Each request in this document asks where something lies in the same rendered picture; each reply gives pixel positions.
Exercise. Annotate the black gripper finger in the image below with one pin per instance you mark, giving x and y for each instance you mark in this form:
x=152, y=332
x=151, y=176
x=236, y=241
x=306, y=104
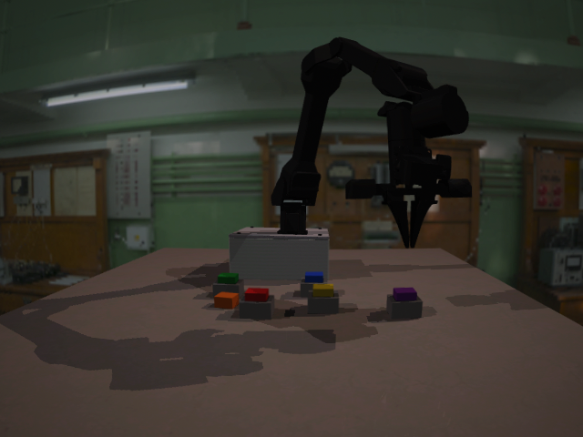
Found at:
x=399, y=210
x=417, y=212

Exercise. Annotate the green button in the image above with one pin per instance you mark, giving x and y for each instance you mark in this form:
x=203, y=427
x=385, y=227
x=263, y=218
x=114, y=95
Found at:
x=228, y=282

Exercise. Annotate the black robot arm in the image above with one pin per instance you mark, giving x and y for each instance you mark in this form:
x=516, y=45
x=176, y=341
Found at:
x=434, y=113

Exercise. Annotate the orange block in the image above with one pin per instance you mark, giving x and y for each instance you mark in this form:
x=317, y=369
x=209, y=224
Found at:
x=226, y=300

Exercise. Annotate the blue button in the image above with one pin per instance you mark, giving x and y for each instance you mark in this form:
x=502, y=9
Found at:
x=311, y=277

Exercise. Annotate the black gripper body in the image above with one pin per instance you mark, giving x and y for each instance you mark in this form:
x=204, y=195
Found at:
x=367, y=188

